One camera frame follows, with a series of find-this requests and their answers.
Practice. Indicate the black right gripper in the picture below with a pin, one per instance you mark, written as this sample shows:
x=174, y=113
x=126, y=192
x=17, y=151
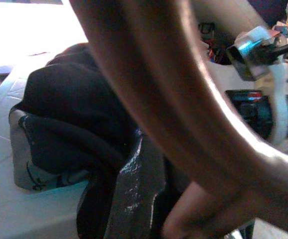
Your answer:
x=256, y=112

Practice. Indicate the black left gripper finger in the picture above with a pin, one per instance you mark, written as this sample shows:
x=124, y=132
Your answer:
x=136, y=199

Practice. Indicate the black garment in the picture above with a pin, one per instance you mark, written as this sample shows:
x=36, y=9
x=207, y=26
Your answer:
x=71, y=104

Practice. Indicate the light blue folding table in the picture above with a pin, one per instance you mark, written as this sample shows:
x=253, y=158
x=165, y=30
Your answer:
x=22, y=216

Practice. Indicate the grey printed garment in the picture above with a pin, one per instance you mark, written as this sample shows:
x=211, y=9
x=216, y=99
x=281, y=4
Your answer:
x=22, y=159

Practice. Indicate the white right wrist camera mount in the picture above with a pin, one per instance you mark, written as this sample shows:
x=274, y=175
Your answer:
x=281, y=112

